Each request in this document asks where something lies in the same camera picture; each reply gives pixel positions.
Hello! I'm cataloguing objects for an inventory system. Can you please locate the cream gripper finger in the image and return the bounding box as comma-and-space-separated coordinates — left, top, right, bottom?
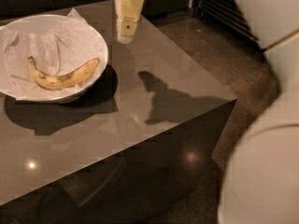
119, 0, 144, 37

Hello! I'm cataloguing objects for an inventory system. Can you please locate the white bowl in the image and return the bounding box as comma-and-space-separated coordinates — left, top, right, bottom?
0, 14, 109, 104

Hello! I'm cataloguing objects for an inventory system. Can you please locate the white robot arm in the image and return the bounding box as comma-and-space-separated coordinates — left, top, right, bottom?
218, 0, 299, 224

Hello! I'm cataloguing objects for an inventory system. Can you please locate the white paper liner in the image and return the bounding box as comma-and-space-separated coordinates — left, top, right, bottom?
0, 8, 108, 102

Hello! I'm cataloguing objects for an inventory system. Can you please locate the yellow spotted banana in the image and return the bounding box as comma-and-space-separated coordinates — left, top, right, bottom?
28, 57, 100, 90

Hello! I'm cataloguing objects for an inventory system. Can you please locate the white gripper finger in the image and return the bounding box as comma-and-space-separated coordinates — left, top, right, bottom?
114, 0, 135, 44

